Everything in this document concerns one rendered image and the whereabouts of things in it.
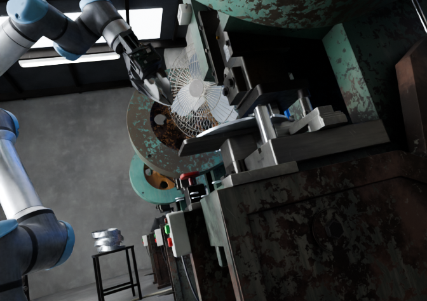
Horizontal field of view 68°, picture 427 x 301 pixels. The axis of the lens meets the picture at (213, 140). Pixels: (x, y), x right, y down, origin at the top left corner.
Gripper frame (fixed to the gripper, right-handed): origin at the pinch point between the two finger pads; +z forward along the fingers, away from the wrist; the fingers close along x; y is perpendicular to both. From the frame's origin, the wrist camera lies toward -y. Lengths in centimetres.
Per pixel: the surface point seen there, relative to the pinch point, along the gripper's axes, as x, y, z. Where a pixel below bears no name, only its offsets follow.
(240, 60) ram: 24.4, 3.0, 1.4
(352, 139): 22.4, 19.9, 35.9
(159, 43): 239, -475, -256
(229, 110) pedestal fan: 51, -71, 0
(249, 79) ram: 21.8, 4.4, 7.8
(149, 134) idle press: 25, -135, -28
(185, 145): -4.1, 1.8, 12.3
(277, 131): 18.0, 4.6, 24.2
